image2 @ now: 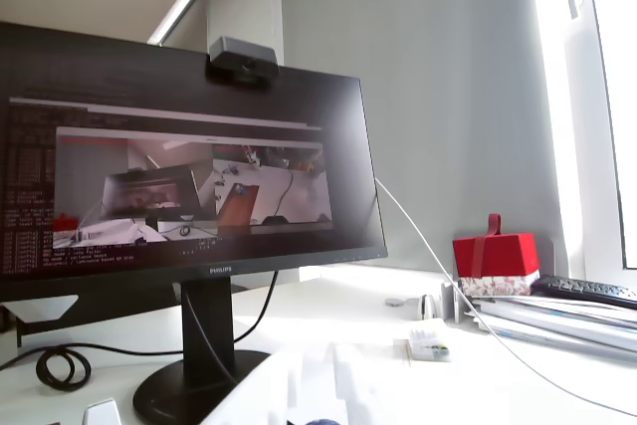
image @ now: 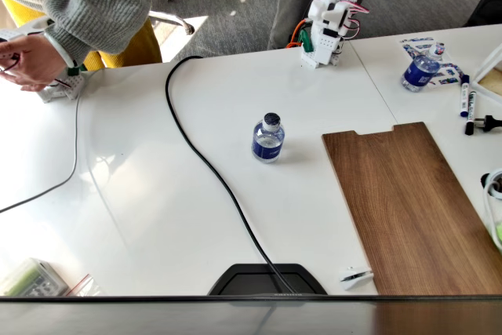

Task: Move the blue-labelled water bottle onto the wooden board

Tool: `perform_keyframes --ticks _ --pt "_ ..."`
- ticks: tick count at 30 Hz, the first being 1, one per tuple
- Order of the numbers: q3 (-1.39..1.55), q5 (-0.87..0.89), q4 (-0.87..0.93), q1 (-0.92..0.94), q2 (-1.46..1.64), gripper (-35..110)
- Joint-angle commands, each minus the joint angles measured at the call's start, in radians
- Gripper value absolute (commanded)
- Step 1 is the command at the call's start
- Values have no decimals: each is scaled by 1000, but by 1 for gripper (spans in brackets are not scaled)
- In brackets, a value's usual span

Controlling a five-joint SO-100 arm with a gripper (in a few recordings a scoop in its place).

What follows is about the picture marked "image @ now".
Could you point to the green clamp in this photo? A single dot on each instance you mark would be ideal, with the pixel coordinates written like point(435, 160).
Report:
point(74, 71)
point(306, 41)

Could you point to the person in yellow trousers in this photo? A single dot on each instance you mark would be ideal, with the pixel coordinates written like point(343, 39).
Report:
point(137, 48)

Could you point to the clear box of green batteries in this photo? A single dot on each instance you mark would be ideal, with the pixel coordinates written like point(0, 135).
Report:
point(31, 280)

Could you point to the person's bare hand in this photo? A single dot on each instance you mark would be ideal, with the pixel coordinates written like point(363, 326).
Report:
point(35, 62)

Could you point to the black furniture piece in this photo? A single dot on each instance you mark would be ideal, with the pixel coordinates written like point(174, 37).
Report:
point(488, 5)

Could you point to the white wooden frame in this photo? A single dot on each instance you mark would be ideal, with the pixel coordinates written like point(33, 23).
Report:
point(488, 64)

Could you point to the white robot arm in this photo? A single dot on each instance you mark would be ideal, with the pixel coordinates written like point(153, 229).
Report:
point(325, 48)

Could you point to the black monitor edge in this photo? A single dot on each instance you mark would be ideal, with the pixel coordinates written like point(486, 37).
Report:
point(157, 317)

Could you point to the light green object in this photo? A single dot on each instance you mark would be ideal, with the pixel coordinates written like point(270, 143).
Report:
point(498, 233)

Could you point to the blue label water bottle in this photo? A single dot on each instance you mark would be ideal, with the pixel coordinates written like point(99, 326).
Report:
point(268, 146)
point(417, 74)

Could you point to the white wristband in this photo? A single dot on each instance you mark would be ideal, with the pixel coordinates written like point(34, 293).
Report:
point(59, 50)

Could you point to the small white clip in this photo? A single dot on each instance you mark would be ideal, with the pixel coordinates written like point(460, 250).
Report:
point(353, 277)

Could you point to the clear zip bag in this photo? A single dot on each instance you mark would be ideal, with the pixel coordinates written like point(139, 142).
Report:
point(86, 288)

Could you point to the black whiteboard marker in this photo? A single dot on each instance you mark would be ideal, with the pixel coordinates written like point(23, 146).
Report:
point(471, 113)

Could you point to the black power plug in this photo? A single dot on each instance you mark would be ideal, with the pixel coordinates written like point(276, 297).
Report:
point(490, 123)

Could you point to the blue whiteboard marker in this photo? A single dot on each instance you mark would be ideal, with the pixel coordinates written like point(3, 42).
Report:
point(465, 95)

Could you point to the grey sweater sleeve forearm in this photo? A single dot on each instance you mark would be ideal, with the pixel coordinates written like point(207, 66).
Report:
point(102, 1)

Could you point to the brown wooden board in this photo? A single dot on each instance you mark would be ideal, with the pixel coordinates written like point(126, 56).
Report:
point(408, 201)

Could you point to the blue patterned sticker sheet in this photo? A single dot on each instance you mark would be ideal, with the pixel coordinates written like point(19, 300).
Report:
point(451, 72)

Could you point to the white leader arm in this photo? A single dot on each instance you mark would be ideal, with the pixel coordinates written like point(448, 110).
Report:
point(62, 89)

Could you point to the black monitor stand base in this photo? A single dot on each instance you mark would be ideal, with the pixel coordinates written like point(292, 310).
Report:
point(251, 282)

